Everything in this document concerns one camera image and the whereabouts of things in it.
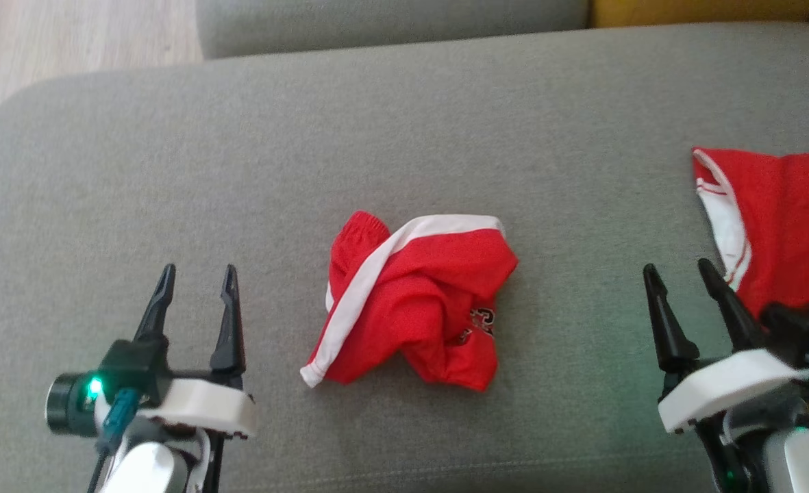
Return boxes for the red Bulls 23 jersey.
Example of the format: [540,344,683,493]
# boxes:
[692,147,809,320]

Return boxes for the grey sofa chaise cushion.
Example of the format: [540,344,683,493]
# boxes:
[195,0,591,60]

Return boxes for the wide yellow sofa backrest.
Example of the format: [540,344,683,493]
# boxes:
[589,0,809,29]

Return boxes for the red shorts white stripe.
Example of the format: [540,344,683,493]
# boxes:
[300,211,520,393]

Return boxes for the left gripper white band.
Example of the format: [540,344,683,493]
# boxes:
[134,264,258,493]

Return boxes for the yellow and grey sofa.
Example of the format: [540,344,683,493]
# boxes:
[0,21,809,493]

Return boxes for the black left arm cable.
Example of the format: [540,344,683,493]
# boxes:
[88,389,139,493]

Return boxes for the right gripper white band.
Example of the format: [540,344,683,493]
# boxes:
[643,258,809,493]

